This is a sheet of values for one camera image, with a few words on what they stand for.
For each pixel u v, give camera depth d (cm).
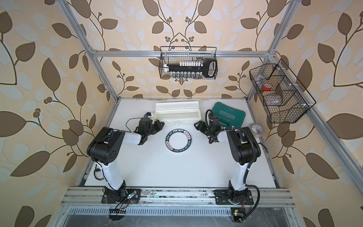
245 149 51
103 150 51
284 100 74
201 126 89
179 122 99
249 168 53
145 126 79
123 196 71
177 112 100
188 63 82
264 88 82
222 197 74
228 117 102
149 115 91
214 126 80
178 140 96
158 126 89
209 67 84
